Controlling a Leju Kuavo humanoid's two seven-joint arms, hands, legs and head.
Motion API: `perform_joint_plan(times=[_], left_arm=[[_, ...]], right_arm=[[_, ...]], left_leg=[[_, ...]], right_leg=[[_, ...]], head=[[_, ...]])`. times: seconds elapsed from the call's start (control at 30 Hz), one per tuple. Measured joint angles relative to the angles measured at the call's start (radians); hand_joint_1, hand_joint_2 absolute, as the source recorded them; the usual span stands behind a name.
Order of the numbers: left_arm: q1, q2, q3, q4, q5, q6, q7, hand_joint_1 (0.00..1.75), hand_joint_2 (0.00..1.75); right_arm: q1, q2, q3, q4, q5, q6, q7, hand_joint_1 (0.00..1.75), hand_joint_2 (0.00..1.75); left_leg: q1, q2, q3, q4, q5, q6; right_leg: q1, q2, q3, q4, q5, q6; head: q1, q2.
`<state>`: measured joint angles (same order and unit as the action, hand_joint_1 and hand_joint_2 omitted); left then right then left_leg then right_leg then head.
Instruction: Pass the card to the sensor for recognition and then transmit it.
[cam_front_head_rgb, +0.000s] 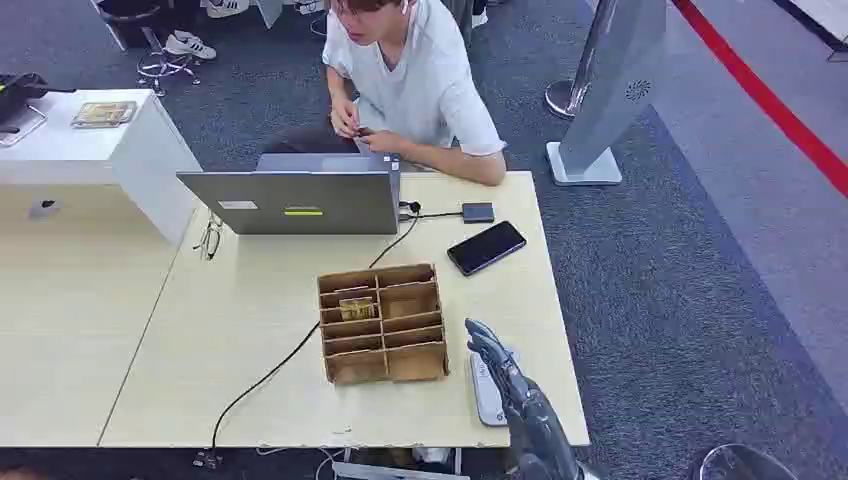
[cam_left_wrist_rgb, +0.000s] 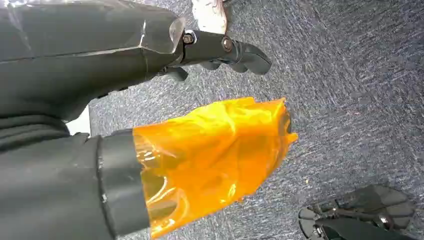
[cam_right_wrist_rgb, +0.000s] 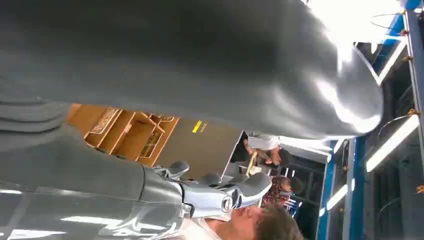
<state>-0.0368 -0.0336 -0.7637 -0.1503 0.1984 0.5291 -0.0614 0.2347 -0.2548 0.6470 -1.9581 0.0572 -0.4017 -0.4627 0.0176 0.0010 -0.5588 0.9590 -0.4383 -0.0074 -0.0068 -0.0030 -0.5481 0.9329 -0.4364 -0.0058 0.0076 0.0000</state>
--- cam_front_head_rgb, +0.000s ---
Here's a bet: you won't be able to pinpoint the person's right hand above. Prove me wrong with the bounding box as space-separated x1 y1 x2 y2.
329 97 362 139

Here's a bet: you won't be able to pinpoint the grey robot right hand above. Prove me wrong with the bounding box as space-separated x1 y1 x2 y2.
464 318 590 480

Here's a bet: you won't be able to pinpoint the person's left hand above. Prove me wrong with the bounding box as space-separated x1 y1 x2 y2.
359 129 407 156

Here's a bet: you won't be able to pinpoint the grey white card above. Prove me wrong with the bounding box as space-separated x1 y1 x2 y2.
468 347 522 428

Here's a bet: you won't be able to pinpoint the person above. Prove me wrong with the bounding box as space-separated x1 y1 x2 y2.
261 0 508 188

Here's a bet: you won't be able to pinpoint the grey laptop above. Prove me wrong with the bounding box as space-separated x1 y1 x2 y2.
176 152 403 237

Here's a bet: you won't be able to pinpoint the small dark adapter box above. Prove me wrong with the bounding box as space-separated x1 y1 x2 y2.
461 201 496 225

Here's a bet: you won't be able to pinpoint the black smartphone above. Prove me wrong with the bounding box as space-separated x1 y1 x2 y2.
446 220 528 278

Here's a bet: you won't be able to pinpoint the grey box under table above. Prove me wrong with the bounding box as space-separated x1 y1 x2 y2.
331 460 472 480

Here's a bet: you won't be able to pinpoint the wooden divided card box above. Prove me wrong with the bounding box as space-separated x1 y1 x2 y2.
316 262 450 387

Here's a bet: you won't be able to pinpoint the yellow printed card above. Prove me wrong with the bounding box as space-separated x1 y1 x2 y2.
339 296 377 323

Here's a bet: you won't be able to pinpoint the white striped sneaker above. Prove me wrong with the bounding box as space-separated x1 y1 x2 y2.
164 29 218 62

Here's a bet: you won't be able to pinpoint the eyeglasses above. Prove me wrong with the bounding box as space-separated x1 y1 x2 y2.
192 210 225 262

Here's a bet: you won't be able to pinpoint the chrome base stool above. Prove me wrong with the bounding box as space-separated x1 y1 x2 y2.
97 0 201 98

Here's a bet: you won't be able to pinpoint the round dark stool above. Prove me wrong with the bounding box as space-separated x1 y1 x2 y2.
698 443 800 480

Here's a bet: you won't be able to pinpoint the grey kiosk stand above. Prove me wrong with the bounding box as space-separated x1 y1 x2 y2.
546 0 670 187

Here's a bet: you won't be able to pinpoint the stack of yellow cards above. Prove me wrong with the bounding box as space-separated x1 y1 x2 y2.
70 101 138 129

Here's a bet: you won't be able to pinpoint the white cabinet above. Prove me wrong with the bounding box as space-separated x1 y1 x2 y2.
0 89 203 245

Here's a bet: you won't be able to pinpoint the clear flat stand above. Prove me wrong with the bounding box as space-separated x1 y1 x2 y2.
0 105 49 148

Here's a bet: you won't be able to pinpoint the black device on cabinet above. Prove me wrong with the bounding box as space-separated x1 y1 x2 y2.
0 72 77 125

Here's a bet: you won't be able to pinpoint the red floor tape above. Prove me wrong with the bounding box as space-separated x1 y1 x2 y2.
672 0 848 200

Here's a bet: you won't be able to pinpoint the chrome stanchion post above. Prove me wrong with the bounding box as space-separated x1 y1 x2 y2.
544 0 621 121

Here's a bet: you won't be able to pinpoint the white cable under table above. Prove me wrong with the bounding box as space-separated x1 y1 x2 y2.
254 446 347 480

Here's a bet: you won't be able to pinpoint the long black power cable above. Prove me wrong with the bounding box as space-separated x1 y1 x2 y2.
209 200 423 458

